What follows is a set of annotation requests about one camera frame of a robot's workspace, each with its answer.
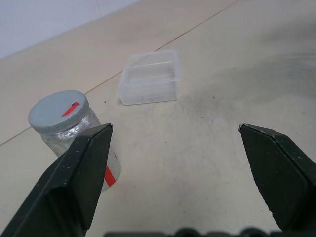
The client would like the clear plastic tray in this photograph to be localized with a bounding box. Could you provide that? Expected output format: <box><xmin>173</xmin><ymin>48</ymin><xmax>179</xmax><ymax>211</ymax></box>
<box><xmin>117</xmin><ymin>49</ymin><xmax>183</xmax><ymax>106</ymax></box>

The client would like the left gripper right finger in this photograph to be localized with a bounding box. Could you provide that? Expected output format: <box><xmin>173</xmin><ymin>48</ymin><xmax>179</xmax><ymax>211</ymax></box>
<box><xmin>238</xmin><ymin>123</ymin><xmax>316</xmax><ymax>237</ymax></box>

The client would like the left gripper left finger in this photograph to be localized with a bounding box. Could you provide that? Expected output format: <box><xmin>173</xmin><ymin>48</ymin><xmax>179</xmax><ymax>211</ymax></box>
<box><xmin>0</xmin><ymin>122</ymin><xmax>114</xmax><ymax>237</ymax></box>

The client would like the small metal jar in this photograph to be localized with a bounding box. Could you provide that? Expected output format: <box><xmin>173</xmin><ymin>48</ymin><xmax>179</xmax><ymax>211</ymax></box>
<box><xmin>40</xmin><ymin>108</ymin><xmax>121</xmax><ymax>192</ymax></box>

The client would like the white jar lid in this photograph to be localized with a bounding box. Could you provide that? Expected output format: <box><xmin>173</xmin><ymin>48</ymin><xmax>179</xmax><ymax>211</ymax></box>
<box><xmin>28</xmin><ymin>90</ymin><xmax>90</xmax><ymax>135</ymax></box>

